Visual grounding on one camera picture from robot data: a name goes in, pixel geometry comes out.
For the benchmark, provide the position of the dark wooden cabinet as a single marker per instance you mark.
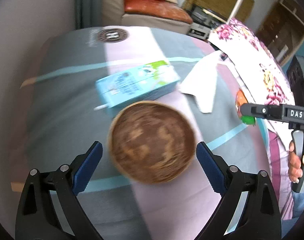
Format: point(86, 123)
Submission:
point(282, 30)

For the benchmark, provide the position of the green jelly cup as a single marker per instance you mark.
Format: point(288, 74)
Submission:
point(242, 109)

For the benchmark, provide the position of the white paper napkin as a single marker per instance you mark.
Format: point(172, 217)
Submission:
point(201, 82)

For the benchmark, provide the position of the black electronics stack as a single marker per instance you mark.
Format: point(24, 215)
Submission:
point(204, 21)

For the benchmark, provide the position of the orange seat cushion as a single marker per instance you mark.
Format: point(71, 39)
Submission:
point(158, 9)

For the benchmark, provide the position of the grey curtain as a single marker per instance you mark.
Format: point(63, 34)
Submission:
point(88, 13)

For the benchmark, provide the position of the teal plastic trash bin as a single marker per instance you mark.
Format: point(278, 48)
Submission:
point(263, 130)

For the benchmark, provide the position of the blue milk carton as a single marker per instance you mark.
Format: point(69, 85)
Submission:
point(147, 82)

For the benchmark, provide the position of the white pole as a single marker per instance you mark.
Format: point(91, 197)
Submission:
point(234, 10)

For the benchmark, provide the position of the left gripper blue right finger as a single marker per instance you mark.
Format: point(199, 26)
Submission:
point(213, 166)

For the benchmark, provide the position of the person's right hand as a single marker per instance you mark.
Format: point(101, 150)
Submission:
point(294, 165)

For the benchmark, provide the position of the plaid bed sheet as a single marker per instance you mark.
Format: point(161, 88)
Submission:
point(55, 121)

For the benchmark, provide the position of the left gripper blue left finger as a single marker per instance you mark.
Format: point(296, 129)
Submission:
point(83, 167)

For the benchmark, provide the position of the beige armchair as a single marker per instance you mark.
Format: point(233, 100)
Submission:
point(113, 14)

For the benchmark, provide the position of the floral pink quilt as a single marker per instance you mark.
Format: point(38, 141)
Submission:
point(262, 82)

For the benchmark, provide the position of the brown coconut shell bowl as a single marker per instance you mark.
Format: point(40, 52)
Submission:
point(151, 142)

